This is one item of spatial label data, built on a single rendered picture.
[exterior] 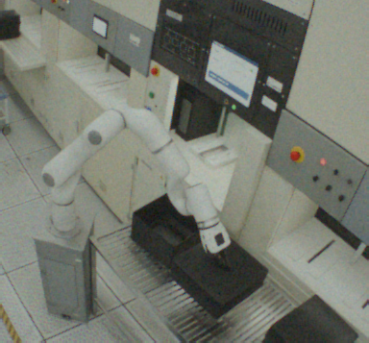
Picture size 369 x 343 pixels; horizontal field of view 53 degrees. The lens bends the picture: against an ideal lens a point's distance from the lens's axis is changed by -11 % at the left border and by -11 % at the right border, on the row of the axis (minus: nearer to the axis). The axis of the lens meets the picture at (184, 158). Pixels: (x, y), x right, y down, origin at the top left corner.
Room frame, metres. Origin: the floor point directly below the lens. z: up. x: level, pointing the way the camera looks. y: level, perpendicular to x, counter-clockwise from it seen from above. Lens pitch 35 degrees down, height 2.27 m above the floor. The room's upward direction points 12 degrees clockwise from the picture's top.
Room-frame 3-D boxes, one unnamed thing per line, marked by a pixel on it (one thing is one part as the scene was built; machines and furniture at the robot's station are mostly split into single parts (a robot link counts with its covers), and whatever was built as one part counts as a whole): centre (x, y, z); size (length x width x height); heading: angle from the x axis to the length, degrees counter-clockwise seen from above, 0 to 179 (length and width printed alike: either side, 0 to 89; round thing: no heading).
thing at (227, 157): (2.08, -0.16, 0.89); 0.22 x 0.21 x 0.04; 136
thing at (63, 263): (1.36, 0.53, 0.38); 0.28 x 0.28 x 0.76; 1
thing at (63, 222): (1.36, 0.53, 0.85); 0.19 x 0.19 x 0.18
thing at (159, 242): (1.42, 0.00, 0.85); 0.28 x 0.28 x 0.17; 55
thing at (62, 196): (1.40, 0.52, 1.07); 0.19 x 0.12 x 0.24; 164
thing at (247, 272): (1.07, -0.23, 1.02); 0.29 x 0.29 x 0.13; 49
